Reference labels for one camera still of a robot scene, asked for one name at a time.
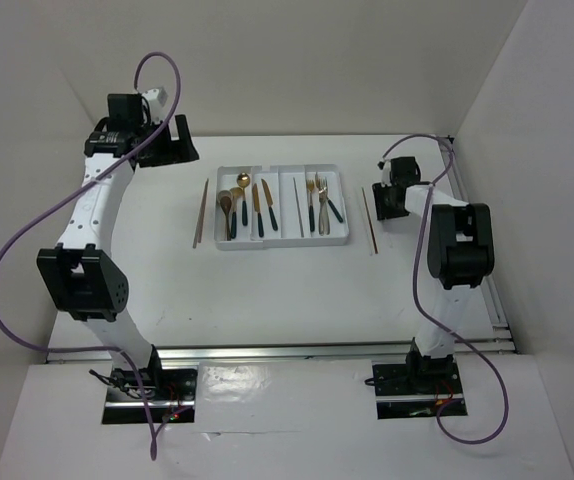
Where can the gold fork green handle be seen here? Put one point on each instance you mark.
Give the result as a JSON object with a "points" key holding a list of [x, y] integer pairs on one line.
{"points": [[310, 184], [332, 205]]}

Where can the white cutlery tray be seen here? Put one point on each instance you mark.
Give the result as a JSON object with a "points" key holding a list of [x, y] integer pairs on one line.
{"points": [[279, 179]]}

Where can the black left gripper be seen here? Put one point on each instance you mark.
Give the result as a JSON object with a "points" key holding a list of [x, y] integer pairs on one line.
{"points": [[176, 151]]}

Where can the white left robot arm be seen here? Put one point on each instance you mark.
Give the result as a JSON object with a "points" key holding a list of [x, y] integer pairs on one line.
{"points": [[79, 272]]}

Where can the metal chopstick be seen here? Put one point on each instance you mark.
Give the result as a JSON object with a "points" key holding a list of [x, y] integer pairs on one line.
{"points": [[298, 208]]}

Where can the gold knife green handle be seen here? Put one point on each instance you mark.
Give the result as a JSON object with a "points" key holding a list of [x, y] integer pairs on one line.
{"points": [[270, 203], [257, 209]]}

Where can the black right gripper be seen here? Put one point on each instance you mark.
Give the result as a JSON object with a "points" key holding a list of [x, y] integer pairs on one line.
{"points": [[382, 211]]}

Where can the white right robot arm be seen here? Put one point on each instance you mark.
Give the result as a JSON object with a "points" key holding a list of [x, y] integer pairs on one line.
{"points": [[459, 255]]}

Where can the brown chopstick pair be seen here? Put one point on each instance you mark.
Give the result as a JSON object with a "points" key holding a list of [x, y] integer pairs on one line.
{"points": [[200, 220]]}

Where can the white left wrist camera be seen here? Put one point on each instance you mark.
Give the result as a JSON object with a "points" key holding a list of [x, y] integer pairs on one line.
{"points": [[156, 99]]}

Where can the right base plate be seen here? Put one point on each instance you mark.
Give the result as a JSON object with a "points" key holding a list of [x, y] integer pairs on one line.
{"points": [[400, 397]]}

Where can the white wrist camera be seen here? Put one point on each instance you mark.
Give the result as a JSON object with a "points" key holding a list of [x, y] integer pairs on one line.
{"points": [[156, 99], [385, 167]]}

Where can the aluminium rail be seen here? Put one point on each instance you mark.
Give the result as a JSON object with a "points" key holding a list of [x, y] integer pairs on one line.
{"points": [[305, 351]]}

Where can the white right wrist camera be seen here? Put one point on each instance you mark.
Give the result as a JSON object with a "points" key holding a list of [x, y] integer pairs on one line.
{"points": [[385, 167]]}

